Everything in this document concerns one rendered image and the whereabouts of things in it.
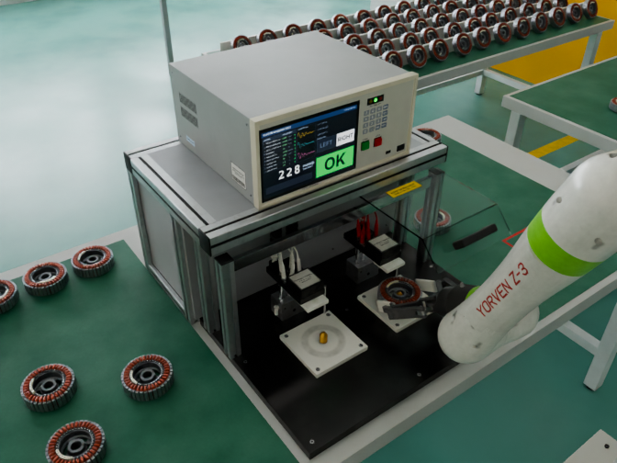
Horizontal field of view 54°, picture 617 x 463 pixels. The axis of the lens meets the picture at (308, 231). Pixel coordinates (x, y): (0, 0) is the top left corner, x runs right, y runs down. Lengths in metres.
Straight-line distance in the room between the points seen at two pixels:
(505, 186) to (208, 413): 1.29
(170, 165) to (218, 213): 0.24
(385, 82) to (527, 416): 1.47
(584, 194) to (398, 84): 0.63
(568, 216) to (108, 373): 1.05
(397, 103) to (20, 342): 1.06
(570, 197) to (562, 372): 1.77
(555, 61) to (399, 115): 3.67
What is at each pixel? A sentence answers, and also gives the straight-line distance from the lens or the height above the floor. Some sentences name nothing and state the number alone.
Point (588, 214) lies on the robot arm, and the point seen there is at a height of 1.38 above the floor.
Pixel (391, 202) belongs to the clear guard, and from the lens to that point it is 1.41.
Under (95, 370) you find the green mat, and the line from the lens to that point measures 1.51.
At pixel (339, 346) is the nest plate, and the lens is 1.44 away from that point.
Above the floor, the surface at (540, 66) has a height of 0.15.
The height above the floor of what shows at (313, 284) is 0.92.
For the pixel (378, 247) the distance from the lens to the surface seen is 1.50.
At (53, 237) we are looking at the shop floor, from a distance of 3.32.
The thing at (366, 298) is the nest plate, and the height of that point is 0.78.
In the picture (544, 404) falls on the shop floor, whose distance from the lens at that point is 2.49.
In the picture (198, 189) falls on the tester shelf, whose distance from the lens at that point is 1.37.
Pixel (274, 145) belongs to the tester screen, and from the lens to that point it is 1.23.
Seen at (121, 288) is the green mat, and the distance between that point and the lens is 1.70.
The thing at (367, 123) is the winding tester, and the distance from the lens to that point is 1.37.
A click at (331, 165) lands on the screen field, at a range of 1.35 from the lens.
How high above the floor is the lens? 1.83
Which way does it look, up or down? 36 degrees down
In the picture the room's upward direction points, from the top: 1 degrees clockwise
